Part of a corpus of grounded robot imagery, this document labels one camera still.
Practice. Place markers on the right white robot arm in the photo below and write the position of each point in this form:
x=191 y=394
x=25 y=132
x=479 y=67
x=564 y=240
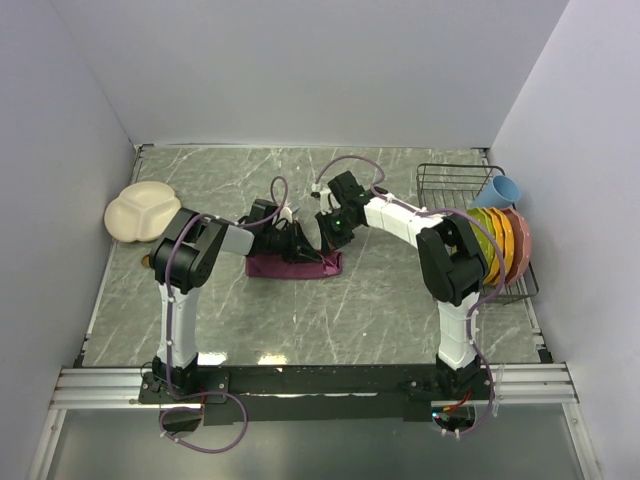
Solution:
x=452 y=264

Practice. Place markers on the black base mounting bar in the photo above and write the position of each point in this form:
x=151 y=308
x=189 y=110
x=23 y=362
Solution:
x=231 y=394

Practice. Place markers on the green scalloped plate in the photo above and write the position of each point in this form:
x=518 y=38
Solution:
x=487 y=247

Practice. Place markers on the cream divided ceramic plate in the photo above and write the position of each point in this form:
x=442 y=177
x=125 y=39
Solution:
x=141 y=212

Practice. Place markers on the pink scalloped plate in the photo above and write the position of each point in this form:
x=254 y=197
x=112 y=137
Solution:
x=522 y=245

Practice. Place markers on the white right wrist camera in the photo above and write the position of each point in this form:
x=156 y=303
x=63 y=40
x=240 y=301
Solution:
x=325 y=197

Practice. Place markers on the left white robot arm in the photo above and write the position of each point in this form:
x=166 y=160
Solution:
x=183 y=259

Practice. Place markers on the aluminium frame rail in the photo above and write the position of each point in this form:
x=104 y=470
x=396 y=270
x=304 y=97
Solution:
x=112 y=388

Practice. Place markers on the purple cloth napkin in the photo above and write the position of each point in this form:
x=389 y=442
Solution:
x=276 y=267

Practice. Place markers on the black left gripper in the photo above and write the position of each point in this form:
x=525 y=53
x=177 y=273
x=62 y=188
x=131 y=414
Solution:
x=299 y=248

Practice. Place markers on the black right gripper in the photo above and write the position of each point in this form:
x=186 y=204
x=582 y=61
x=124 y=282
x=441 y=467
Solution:
x=331 y=242

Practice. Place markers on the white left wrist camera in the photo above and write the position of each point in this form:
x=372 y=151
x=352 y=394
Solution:
x=289 y=212

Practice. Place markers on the light blue plastic cup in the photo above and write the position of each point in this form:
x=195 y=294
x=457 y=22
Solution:
x=499 y=192

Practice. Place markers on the orange scalloped plate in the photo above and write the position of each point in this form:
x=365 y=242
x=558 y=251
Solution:
x=504 y=237

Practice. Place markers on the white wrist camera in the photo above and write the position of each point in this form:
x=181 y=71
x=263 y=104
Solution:
x=325 y=197
x=289 y=212

